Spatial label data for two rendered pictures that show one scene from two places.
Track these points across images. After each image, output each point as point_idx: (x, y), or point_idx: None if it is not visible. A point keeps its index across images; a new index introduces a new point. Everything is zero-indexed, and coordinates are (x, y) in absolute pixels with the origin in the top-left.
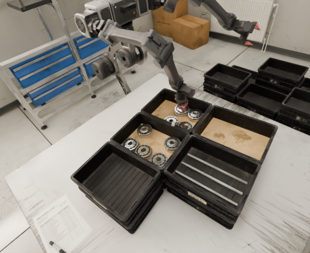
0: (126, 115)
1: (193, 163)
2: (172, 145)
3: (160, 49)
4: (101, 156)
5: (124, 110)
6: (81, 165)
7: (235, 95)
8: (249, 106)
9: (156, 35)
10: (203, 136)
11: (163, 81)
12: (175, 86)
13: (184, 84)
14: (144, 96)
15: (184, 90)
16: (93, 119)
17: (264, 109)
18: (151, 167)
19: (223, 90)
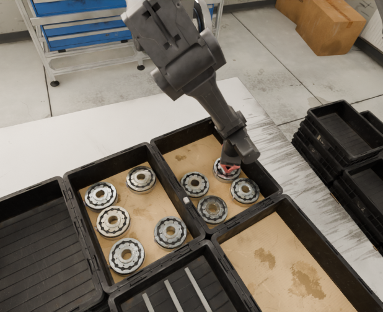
0: (143, 128)
1: (185, 293)
2: (167, 238)
3: (173, 52)
4: (37, 197)
5: (145, 118)
6: (24, 183)
7: (343, 167)
8: (357, 198)
9: (170, 6)
10: (227, 257)
11: (234, 93)
12: (221, 133)
13: (243, 134)
14: (189, 106)
15: (238, 146)
16: (91, 111)
17: (380, 216)
18: (92, 276)
19: (328, 149)
